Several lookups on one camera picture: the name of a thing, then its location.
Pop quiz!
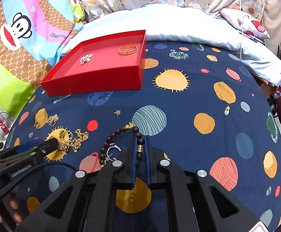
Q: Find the dark wooden bead bracelet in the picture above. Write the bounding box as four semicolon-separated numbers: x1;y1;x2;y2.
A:
99;122;145;166

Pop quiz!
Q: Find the silver ring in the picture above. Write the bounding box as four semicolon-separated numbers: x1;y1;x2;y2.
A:
105;143;122;162

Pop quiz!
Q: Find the chunky gold chain bracelet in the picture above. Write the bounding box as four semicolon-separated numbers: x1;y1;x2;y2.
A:
69;128;90;153

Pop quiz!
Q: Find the gold wristwatch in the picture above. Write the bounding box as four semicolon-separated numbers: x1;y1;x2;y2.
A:
59;129;73;154

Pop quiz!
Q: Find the gold woven bangle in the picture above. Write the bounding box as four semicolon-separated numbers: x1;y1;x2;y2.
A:
118;44;138;55

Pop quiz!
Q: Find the white pearl bracelet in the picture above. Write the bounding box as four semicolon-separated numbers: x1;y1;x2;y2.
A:
80;53;93;65

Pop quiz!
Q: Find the gold hoop earring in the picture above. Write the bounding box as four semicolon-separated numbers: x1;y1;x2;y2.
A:
34;122;40;129

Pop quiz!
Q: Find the red jewelry tray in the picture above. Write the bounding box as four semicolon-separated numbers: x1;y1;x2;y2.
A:
40;30;146;96

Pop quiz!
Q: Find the person's left hand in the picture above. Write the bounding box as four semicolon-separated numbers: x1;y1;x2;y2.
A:
3;187;25;225

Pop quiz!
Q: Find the navy planet print bedsheet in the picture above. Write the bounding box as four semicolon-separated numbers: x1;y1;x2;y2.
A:
7;42;281;231

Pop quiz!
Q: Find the light blue pillow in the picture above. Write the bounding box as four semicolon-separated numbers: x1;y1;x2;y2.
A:
60;4;281;86

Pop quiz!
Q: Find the colourful monkey cartoon blanket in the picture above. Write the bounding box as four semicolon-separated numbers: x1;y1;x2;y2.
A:
0;0;84;151

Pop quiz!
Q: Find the small pink floral pillow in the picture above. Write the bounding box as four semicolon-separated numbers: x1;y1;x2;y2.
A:
220;8;270;40

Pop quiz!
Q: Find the thin gold chain necklace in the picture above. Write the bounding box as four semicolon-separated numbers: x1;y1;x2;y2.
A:
46;113;59;127

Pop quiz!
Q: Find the white charging cable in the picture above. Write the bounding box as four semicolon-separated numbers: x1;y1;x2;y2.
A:
237;0;252;59

